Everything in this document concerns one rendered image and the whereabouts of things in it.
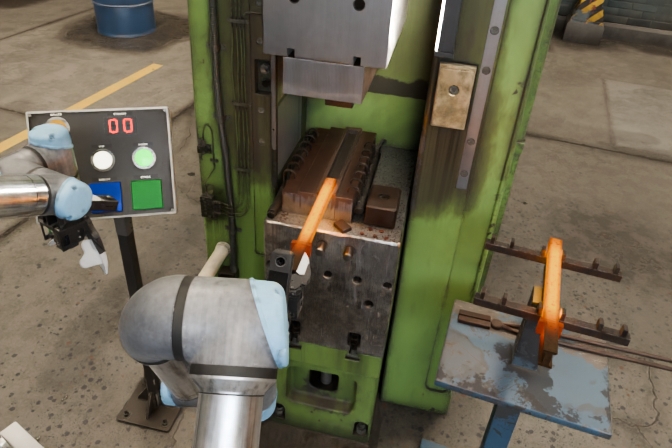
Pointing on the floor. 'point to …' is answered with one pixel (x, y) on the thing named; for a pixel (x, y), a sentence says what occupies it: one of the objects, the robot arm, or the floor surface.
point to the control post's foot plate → (148, 411)
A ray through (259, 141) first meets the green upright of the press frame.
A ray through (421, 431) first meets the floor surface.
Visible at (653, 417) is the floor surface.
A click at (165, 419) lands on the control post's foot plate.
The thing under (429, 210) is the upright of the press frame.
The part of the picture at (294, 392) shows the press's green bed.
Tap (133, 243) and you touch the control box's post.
